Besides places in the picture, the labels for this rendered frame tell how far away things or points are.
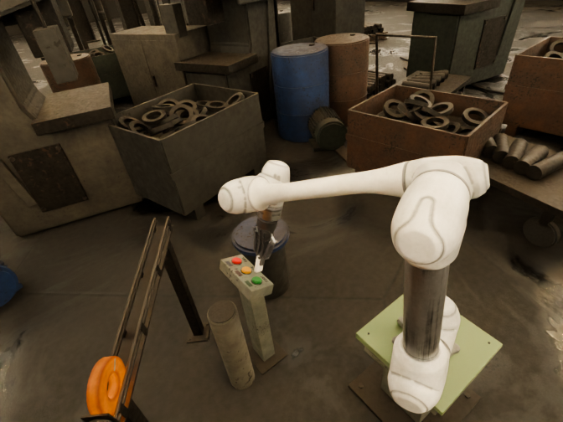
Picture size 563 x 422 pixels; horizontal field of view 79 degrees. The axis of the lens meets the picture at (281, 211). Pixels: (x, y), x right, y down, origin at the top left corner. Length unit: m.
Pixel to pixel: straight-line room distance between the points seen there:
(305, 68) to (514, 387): 2.87
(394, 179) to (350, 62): 3.01
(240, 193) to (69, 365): 1.56
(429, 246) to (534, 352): 1.47
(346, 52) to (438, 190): 3.16
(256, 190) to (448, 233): 0.54
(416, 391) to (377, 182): 0.61
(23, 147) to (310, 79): 2.43
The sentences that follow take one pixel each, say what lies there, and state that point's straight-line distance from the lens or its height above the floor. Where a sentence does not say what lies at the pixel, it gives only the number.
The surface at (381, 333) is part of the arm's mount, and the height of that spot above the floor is 0.38.
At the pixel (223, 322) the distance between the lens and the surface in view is 1.41.
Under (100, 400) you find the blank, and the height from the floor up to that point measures 0.75.
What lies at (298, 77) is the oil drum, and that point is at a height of 0.68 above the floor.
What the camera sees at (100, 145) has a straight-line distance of 3.02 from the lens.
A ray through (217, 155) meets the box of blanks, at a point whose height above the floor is 0.43.
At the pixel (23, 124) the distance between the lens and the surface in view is 3.01.
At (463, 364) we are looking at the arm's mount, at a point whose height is 0.37.
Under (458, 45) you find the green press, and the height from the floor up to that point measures 0.57.
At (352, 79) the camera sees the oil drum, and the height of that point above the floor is 0.53.
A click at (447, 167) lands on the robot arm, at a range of 0.87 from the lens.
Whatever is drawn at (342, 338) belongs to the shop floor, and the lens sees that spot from 1.94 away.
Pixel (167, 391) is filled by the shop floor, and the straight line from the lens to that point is 1.95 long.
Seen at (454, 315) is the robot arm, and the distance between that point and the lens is 1.30.
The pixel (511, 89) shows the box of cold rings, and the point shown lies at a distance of 3.98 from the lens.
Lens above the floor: 1.62
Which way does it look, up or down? 36 degrees down
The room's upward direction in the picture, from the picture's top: 7 degrees counter-clockwise
